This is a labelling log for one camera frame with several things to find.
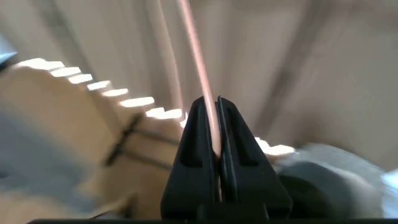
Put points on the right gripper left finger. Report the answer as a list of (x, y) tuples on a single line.
[(186, 189)]

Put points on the beige curtain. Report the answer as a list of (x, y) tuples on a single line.
[(264, 46)]

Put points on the pink clothes hanger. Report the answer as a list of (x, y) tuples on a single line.
[(200, 71)]

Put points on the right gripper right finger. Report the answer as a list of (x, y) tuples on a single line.
[(255, 189)]

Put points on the white laundry basket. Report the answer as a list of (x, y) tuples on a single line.
[(326, 174)]

